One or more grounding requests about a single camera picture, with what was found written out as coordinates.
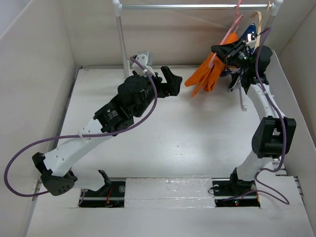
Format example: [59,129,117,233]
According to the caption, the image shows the orange trousers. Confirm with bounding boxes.
[184,32,239,98]

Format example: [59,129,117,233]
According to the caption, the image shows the beige hanger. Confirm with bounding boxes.
[251,0,271,50]

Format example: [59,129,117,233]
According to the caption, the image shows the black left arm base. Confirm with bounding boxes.
[78,179,126,208]

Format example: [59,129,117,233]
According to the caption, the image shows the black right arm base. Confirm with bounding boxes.
[208,179,260,208]

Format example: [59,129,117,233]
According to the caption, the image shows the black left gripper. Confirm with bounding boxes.
[134,67,181,119]

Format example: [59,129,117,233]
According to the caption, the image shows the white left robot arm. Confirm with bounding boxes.
[32,53,183,196]

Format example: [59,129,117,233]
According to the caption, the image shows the blue patterned garment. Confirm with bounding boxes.
[220,22,257,92]

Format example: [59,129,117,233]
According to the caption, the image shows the pink hanger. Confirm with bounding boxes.
[208,0,244,69]

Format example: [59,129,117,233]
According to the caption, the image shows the white foam board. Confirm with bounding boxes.
[266,51,316,178]

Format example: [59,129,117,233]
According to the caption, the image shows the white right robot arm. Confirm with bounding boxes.
[211,39,296,196]

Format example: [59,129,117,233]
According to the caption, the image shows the white clothes rack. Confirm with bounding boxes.
[112,0,284,112]

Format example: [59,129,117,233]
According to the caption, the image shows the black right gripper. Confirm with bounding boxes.
[212,38,254,73]

